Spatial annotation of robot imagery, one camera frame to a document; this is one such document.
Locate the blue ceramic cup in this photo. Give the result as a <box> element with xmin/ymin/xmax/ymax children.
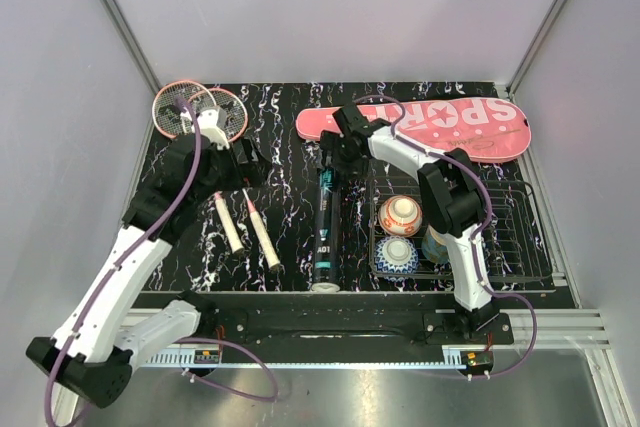
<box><xmin>421</xmin><ymin>225</ymin><xmax>449</xmax><ymax>265</ymax></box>

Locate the black shuttlecock tube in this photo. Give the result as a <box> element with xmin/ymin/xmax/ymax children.
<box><xmin>311</xmin><ymin>167</ymin><xmax>341</xmax><ymax>287</ymax></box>

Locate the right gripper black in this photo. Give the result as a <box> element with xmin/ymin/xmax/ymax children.
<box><xmin>315</xmin><ymin>130</ymin><xmax>368</xmax><ymax>181</ymax></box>

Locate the clear plastic tube lid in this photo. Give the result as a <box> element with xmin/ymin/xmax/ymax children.
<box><xmin>311</xmin><ymin>282</ymin><xmax>340</xmax><ymax>293</ymax></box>

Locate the aluminium post left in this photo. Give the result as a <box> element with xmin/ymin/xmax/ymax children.
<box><xmin>99</xmin><ymin>0</ymin><xmax>161</xmax><ymax>93</ymax></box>

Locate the pink sport racket bag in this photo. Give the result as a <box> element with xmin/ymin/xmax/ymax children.
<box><xmin>294</xmin><ymin>96</ymin><xmax>533</xmax><ymax>164</ymax></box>

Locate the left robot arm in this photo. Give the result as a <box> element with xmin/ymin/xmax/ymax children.
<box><xmin>26</xmin><ymin>134</ymin><xmax>272</xmax><ymax>408</ymax></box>

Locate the red patterned bowl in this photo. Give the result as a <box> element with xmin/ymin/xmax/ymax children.
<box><xmin>378</xmin><ymin>195</ymin><xmax>423</xmax><ymax>237</ymax></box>

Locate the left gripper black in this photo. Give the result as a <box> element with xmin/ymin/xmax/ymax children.
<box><xmin>193</xmin><ymin>133</ymin><xmax>273</xmax><ymax>204</ymax></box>

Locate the black wire dish rack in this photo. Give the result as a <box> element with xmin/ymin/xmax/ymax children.
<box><xmin>369</xmin><ymin>175</ymin><xmax>553</xmax><ymax>289</ymax></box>

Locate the pink badminton racket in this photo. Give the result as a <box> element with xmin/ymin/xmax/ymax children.
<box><xmin>151</xmin><ymin>79</ymin><xmax>247</xmax><ymax>255</ymax></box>
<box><xmin>189</xmin><ymin>88</ymin><xmax>281</xmax><ymax>270</ymax></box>

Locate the aluminium post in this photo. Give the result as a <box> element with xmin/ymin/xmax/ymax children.
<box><xmin>99</xmin><ymin>0</ymin><xmax>161</xmax><ymax>93</ymax></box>
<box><xmin>504</xmin><ymin>0</ymin><xmax>570</xmax><ymax>100</ymax></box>

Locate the blue patterned bowl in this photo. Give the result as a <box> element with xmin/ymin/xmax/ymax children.
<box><xmin>374</xmin><ymin>236</ymin><xmax>420</xmax><ymax>282</ymax></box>

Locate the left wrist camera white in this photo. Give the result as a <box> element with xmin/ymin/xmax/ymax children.
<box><xmin>196</xmin><ymin>107</ymin><xmax>230</xmax><ymax>149</ymax></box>

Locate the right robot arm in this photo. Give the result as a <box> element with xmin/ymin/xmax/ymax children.
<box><xmin>320</xmin><ymin>104</ymin><xmax>499</xmax><ymax>344</ymax></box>

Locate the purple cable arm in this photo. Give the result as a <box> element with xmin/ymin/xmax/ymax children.
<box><xmin>43</xmin><ymin>99</ymin><xmax>279</xmax><ymax>426</ymax></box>
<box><xmin>352</xmin><ymin>94</ymin><xmax>539</xmax><ymax>381</ymax></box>

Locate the aluminium frame rail front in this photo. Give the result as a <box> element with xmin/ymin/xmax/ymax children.
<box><xmin>130</xmin><ymin>309</ymin><xmax>610</xmax><ymax>372</ymax></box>

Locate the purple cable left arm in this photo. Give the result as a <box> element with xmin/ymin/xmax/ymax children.
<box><xmin>43</xmin><ymin>99</ymin><xmax>279</xmax><ymax>426</ymax></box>

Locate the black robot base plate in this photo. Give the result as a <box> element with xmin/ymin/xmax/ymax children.
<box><xmin>204</xmin><ymin>292</ymin><xmax>515</xmax><ymax>348</ymax></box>

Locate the aluminium post right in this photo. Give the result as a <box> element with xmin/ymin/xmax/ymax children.
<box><xmin>504</xmin><ymin>0</ymin><xmax>570</xmax><ymax>100</ymax></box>

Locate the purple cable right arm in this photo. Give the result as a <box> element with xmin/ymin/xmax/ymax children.
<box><xmin>352</xmin><ymin>94</ymin><xmax>539</xmax><ymax>381</ymax></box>

